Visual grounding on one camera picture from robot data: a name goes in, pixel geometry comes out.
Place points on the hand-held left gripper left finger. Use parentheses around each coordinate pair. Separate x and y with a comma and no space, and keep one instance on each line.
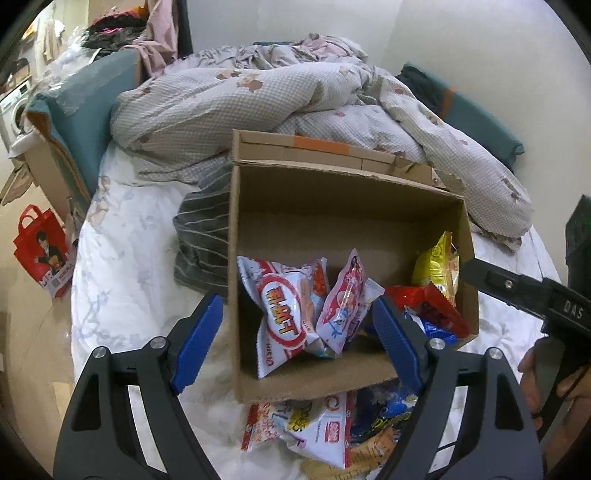
(198,344)

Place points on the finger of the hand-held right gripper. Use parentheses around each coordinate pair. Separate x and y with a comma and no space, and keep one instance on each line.
(503,282)

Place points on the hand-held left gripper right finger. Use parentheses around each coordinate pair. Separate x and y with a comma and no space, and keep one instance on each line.
(397,344)

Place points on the blue green snack packet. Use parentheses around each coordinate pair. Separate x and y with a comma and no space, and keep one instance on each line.
(429,330)

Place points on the yellow snack packet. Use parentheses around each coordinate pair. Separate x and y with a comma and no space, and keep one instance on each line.
(436,267)

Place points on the pink white snack packet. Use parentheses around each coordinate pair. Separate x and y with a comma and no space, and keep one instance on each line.
(344,300)

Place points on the dark blue snack packet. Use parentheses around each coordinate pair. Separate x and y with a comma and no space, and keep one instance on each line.
(378,410)

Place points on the tan snack packet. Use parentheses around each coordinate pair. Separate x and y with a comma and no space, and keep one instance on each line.
(364,454)

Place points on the white red label snack packet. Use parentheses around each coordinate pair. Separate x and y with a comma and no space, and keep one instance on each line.
(314,429)

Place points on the brown cardboard box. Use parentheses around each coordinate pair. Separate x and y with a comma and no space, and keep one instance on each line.
(323,207)

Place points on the person's right hand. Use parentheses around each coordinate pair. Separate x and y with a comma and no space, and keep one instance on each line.
(526,378)

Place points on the white printed bed sheet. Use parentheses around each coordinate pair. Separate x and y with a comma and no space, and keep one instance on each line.
(134,277)

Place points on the grey striped cloth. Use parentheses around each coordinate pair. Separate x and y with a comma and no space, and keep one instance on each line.
(203,240)

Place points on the teal cushion with orange stripe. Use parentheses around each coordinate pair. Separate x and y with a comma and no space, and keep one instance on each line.
(471,120)

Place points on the red tote bag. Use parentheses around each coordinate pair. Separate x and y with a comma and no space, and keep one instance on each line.
(41,258)

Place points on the dark clothing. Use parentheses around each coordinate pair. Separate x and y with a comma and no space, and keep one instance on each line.
(415,87)

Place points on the beige checked duvet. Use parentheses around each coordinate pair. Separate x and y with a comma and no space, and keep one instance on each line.
(207,106)

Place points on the white washing machine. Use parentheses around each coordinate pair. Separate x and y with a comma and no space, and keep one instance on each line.
(14,115)

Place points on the clear plastic bag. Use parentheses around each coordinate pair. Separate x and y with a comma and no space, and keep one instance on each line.
(69,62)

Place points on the pile of clothes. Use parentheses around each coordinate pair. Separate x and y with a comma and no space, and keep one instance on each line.
(111,30)

